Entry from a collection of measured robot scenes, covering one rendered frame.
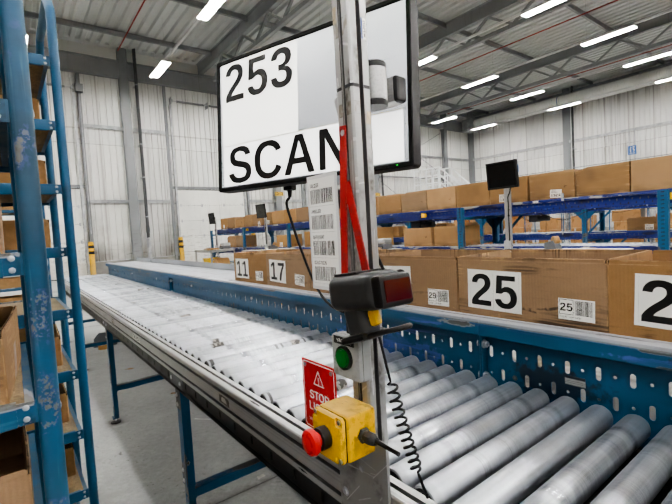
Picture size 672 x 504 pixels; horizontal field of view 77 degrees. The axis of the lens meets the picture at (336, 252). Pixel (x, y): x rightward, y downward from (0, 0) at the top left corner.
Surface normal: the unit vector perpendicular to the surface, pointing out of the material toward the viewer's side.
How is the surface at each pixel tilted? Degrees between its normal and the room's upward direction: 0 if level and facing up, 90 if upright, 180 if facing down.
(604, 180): 90
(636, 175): 85
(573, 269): 90
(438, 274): 90
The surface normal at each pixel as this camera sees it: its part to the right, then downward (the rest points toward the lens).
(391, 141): -0.54, 0.00
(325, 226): -0.79, 0.07
